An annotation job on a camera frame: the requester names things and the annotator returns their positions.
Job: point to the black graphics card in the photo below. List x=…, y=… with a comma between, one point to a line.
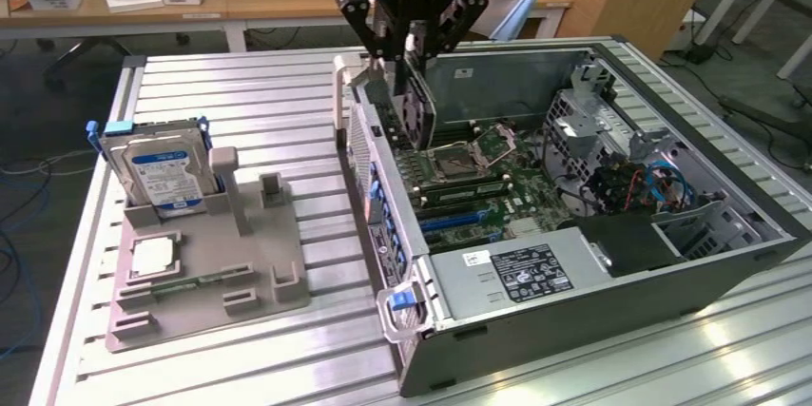
x=419, y=111

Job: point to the metal socket cover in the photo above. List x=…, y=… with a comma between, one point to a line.
x=497, y=142

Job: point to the CPU socket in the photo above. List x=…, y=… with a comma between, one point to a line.
x=453, y=161

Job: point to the metal drive cage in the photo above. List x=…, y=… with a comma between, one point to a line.
x=577, y=140

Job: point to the dark installed RAM stick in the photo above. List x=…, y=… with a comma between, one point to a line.
x=465, y=192

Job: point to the white box red button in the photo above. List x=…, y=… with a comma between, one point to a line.
x=691, y=25

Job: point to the green motherboard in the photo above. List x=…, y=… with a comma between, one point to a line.
x=527, y=187

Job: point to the black power adapter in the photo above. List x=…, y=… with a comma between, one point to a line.
x=699, y=54

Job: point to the blue expansion slot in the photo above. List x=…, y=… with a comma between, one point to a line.
x=451, y=222

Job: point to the silver hard disk blue label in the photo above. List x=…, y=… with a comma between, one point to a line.
x=161, y=173

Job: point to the blue disk caddy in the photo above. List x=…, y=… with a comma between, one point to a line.
x=117, y=128

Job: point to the black floor stand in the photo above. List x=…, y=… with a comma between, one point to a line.
x=773, y=116

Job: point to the grey power supply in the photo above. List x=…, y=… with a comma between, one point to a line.
x=469, y=292

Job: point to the blue case latch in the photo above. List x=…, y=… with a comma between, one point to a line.
x=400, y=302

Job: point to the silver CPU chip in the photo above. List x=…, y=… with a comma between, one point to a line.
x=152, y=256

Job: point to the green loose RAM stick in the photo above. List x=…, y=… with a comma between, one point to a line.
x=191, y=281

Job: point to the metal disk bay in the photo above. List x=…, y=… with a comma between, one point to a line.
x=729, y=230

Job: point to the grey parts rack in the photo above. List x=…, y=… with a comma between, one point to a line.
x=191, y=311

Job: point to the black open PC case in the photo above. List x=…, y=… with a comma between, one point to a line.
x=571, y=330

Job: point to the white table frame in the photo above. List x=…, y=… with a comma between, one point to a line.
x=796, y=59

